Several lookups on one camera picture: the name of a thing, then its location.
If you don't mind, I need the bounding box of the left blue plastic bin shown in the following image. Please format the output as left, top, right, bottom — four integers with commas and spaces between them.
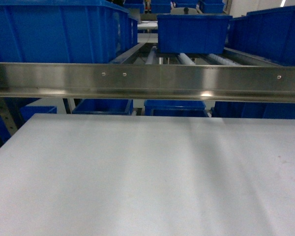
0, 0, 138, 63

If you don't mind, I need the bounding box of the blue plastic bin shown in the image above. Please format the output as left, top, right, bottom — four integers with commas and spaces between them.
0, 0, 138, 63
157, 14, 233, 54
226, 5, 295, 66

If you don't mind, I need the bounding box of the stainless steel shelf rail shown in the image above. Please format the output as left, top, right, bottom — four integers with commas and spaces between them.
0, 62, 295, 103

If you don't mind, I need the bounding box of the centre blue plastic bin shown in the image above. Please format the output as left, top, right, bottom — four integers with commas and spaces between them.
157, 14, 233, 54

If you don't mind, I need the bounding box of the right blue plastic bin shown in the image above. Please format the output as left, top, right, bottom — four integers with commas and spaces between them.
226, 5, 295, 66

